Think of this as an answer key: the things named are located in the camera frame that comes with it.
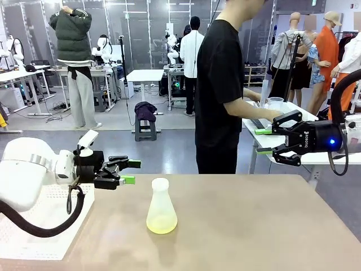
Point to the mannequin in orange trousers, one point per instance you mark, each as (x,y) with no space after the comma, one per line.
(351,56)

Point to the low shoe shelf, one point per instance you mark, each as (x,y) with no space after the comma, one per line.
(256,76)

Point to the white computer tower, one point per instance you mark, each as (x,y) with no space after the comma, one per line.
(128,89)

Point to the person in white shirt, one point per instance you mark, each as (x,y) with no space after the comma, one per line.
(191,50)

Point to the person in grey wide trousers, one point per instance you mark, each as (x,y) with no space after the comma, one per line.
(73,36)

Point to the mannequin in orange dress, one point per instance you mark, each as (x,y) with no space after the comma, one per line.
(328,48)

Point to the flat black tablet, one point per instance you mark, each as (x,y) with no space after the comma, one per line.
(259,122)

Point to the translucent plastic conical flask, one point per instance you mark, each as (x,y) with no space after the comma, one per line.
(162,220)

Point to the dark bundled garment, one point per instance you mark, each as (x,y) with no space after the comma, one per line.
(145,110)

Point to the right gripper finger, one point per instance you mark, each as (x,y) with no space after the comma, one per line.
(287,155)
(287,124)

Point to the person's left hand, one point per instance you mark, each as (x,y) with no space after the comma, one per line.
(259,101)

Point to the long white desk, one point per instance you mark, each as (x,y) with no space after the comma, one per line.
(17,74)

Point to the large white perforated basket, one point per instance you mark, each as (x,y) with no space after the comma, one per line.
(42,248)

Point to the person's left forearm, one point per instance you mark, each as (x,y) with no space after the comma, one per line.
(251,94)

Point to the clear plastic beaker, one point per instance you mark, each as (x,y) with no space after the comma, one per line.
(276,103)

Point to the black tripod with camera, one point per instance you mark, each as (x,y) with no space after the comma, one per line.
(293,56)

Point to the mannequin in grey hoodie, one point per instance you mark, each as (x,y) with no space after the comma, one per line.
(283,50)

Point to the mannequin in black dress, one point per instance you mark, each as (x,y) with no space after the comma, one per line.
(300,73)

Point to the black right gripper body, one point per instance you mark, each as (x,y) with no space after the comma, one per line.
(318,138)

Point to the metal frame robot table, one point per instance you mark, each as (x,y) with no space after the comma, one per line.
(170,69)

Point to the white side table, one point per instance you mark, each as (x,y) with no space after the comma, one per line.
(316,160)

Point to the person's right hand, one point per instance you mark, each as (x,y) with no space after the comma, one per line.
(273,115)

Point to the black office chair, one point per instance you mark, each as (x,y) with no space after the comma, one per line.
(42,63)

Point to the white lab robot arm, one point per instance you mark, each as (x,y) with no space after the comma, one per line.
(103,48)
(17,50)
(172,56)

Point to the person's right forearm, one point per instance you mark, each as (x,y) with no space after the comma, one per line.
(248,110)

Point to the grey plastic stool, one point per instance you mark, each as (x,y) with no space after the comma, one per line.
(100,101)

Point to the clear plastic graduated cylinder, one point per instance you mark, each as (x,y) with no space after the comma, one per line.
(265,90)

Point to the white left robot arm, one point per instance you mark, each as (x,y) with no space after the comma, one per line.
(19,169)

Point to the black step stool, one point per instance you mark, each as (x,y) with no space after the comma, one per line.
(145,131)

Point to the black camera stand pole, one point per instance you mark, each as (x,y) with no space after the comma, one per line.
(123,62)

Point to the clothes rack with dark garments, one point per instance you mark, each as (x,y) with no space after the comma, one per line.
(345,42)

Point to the person in black hood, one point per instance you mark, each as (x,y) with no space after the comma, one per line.
(187,29)

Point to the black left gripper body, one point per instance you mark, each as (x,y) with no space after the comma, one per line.
(87,166)

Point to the small white standing desk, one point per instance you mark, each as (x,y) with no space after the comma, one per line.
(145,75)

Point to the person in black T-shirt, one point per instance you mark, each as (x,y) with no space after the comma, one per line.
(217,84)

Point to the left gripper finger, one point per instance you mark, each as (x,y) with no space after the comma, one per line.
(121,163)
(110,182)

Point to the mannequin in blue floral dress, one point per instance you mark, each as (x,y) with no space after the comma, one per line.
(316,70)

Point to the grey metal work desk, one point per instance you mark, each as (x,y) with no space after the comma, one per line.
(101,70)

